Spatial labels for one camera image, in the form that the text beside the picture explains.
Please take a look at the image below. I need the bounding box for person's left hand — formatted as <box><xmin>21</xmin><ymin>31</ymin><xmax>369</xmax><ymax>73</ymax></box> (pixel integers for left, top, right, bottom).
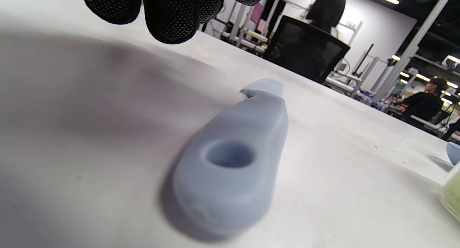
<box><xmin>81</xmin><ymin>0</ymin><xmax>270</xmax><ymax>45</ymax></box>

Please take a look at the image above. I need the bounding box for light blue plastic knife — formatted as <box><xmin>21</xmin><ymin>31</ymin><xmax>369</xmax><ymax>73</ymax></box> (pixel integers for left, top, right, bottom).
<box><xmin>171</xmin><ymin>78</ymin><xmax>289</xmax><ymax>238</ymax></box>

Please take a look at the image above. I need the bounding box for glass chicken bouillon jar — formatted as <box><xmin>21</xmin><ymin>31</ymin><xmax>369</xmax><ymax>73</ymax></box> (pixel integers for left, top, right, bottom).
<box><xmin>438</xmin><ymin>165</ymin><xmax>460</xmax><ymax>222</ymax></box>

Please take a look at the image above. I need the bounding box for black mesh office chair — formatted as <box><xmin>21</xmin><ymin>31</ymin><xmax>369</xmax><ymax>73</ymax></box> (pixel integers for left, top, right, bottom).
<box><xmin>262</xmin><ymin>15</ymin><xmax>351</xmax><ymax>84</ymax></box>

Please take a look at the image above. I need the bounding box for blue round dish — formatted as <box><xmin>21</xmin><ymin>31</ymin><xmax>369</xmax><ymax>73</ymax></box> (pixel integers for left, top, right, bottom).
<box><xmin>446</xmin><ymin>142</ymin><xmax>460</xmax><ymax>166</ymax></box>

